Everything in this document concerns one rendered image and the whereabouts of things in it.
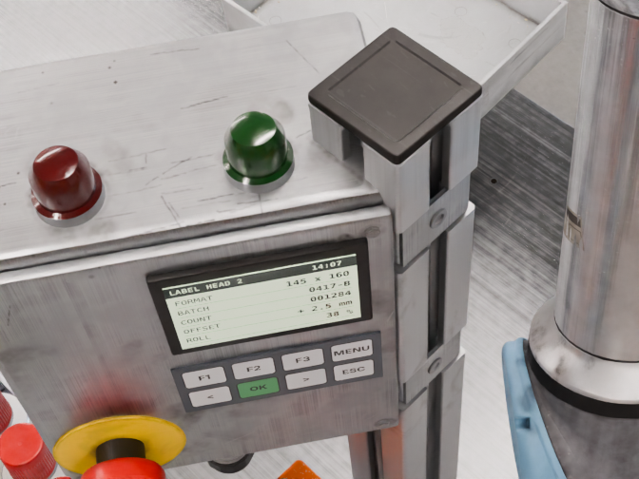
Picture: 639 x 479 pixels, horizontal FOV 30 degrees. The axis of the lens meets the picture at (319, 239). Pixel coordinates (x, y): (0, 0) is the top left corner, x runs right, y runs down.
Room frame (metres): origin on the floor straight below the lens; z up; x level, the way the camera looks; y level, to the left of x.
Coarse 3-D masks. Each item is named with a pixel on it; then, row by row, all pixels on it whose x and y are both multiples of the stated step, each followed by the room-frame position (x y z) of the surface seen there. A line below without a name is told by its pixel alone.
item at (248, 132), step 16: (256, 112) 0.28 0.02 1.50; (240, 128) 0.27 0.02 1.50; (256, 128) 0.27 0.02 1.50; (272, 128) 0.27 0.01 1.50; (224, 144) 0.27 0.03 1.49; (240, 144) 0.26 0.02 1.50; (256, 144) 0.26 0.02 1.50; (272, 144) 0.26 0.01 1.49; (288, 144) 0.27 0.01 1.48; (224, 160) 0.27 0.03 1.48; (240, 160) 0.26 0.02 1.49; (256, 160) 0.26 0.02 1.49; (272, 160) 0.26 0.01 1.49; (288, 160) 0.27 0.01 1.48; (240, 176) 0.26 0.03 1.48; (256, 176) 0.26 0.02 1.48; (272, 176) 0.26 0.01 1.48; (288, 176) 0.26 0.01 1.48; (256, 192) 0.26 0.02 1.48
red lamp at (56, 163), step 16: (48, 160) 0.27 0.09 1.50; (64, 160) 0.27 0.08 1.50; (80, 160) 0.27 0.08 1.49; (32, 176) 0.26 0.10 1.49; (48, 176) 0.26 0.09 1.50; (64, 176) 0.26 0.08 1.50; (80, 176) 0.26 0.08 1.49; (96, 176) 0.27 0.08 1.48; (32, 192) 0.27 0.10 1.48; (48, 192) 0.26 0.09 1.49; (64, 192) 0.26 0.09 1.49; (80, 192) 0.26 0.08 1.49; (96, 192) 0.26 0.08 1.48; (48, 208) 0.26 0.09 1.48; (64, 208) 0.25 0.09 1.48; (80, 208) 0.26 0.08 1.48; (96, 208) 0.26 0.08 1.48; (64, 224) 0.25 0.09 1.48
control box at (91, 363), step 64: (64, 64) 0.33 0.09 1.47; (128, 64) 0.33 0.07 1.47; (192, 64) 0.32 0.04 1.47; (256, 64) 0.32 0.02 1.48; (320, 64) 0.32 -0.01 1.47; (0, 128) 0.30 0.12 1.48; (64, 128) 0.30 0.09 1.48; (128, 128) 0.30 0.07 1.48; (192, 128) 0.29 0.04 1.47; (0, 192) 0.27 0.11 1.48; (128, 192) 0.27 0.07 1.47; (192, 192) 0.26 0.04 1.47; (320, 192) 0.25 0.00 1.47; (0, 256) 0.24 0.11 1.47; (64, 256) 0.24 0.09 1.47; (128, 256) 0.24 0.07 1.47; (192, 256) 0.24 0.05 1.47; (256, 256) 0.24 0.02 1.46; (384, 256) 0.25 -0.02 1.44; (0, 320) 0.24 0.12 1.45; (64, 320) 0.24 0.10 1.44; (128, 320) 0.24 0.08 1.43; (384, 320) 0.24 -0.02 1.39; (64, 384) 0.24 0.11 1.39; (128, 384) 0.24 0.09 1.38; (384, 384) 0.24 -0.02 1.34; (64, 448) 0.23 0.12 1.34; (192, 448) 0.24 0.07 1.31; (256, 448) 0.24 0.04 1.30
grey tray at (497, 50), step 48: (240, 0) 0.88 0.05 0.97; (288, 0) 0.89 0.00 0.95; (336, 0) 0.88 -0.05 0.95; (384, 0) 0.87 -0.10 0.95; (432, 0) 0.86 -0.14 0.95; (480, 0) 0.85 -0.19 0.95; (528, 0) 0.82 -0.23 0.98; (432, 48) 0.80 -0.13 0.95; (480, 48) 0.79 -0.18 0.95; (528, 48) 0.75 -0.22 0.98
